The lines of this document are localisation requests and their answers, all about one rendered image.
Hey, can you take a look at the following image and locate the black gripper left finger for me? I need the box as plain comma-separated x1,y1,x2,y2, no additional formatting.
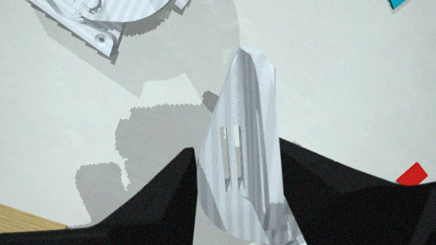
0,147,198,245

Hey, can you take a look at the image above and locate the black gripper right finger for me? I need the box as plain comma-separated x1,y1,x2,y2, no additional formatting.
279,137,436,245

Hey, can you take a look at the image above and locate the red flat plate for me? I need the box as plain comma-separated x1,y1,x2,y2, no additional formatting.
396,163,428,186

